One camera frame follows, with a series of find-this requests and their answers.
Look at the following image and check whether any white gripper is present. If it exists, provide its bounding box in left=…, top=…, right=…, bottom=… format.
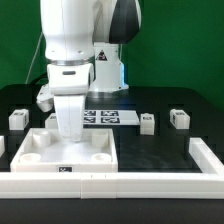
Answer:
left=36, top=63, right=94, bottom=141

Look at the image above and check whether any white square tabletop part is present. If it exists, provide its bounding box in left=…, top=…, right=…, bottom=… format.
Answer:
left=10, top=128, right=118, bottom=173

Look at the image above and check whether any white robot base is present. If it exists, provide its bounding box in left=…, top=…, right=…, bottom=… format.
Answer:
left=90, top=42, right=128, bottom=93

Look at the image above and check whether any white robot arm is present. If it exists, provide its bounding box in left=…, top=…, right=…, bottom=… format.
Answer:
left=40, top=0, right=141, bottom=141

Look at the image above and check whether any white marker tag plate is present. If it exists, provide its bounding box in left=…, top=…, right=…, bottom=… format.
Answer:
left=84, top=110, right=139, bottom=125

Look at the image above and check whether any black cable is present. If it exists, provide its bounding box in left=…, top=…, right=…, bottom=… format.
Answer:
left=29, top=75, right=50, bottom=86

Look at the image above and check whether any white cable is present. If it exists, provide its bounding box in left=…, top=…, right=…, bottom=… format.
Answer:
left=25, top=32, right=44, bottom=85

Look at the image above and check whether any white U-shaped fence wall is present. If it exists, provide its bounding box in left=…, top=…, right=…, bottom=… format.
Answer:
left=0, top=138, right=224, bottom=199

